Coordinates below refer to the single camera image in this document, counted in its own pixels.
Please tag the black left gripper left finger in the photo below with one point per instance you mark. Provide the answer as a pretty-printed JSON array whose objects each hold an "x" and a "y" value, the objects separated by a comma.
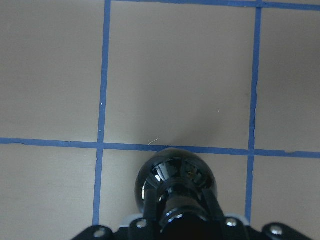
[{"x": 150, "y": 210}]

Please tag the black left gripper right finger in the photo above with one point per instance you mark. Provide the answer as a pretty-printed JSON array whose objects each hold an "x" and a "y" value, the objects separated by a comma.
[{"x": 213, "y": 209}]

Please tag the black wine bottle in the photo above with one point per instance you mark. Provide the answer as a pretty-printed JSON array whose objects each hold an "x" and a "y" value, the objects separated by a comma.
[{"x": 178, "y": 176}]

